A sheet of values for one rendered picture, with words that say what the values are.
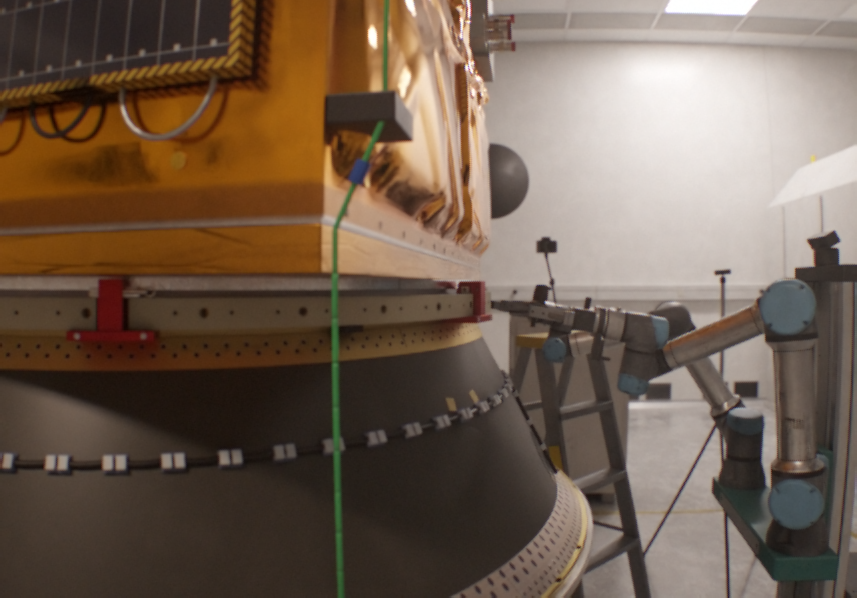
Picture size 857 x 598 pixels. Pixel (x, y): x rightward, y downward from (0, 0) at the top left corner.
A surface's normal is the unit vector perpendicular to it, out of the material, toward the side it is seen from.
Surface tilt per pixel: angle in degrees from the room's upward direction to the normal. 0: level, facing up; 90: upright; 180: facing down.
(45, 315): 90
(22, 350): 61
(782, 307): 82
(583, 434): 90
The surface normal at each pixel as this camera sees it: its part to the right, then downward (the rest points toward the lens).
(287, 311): 0.58, -0.01
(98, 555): 0.25, -0.47
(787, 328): -0.61, -0.15
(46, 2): -0.16, -0.01
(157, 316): 0.37, -0.01
